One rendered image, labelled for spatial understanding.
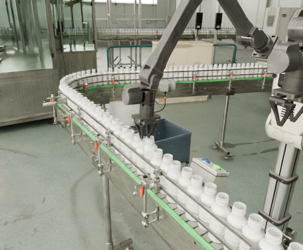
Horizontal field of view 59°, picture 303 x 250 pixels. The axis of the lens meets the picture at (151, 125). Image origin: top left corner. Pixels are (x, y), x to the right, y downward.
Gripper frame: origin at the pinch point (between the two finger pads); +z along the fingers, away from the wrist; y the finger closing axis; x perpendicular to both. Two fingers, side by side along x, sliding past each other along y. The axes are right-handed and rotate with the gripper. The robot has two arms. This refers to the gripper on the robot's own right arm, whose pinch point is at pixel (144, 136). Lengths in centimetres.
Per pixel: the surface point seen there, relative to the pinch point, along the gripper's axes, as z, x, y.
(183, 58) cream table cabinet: 13, -329, -294
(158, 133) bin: 34, -68, -57
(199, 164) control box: 8.6, 16.7, -16.4
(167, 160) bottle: 5.3, 13.2, -2.5
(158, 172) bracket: 9.6, 13.4, 1.7
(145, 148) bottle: 5.3, 0.7, -0.4
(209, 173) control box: 9.5, 23.1, -16.2
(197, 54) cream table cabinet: 4, -320, -322
